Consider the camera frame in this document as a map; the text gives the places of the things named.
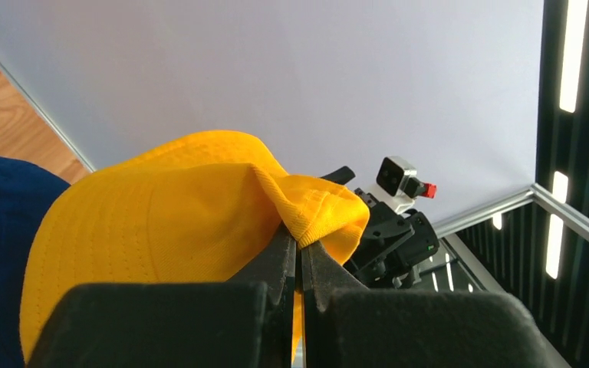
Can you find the yellow hat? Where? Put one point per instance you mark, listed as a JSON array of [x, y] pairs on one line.
[[196, 209]]

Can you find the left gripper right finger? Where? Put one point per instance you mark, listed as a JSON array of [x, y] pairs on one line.
[[346, 324]]

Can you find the blue hat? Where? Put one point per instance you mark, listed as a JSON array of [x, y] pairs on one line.
[[26, 193]]

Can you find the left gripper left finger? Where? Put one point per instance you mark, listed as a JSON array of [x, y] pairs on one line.
[[245, 321]]

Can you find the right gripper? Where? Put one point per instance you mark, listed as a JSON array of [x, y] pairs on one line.
[[392, 244]]

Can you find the right aluminium frame post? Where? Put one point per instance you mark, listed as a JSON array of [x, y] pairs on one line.
[[534, 195]]

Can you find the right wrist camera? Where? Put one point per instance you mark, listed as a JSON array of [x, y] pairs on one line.
[[397, 186]]

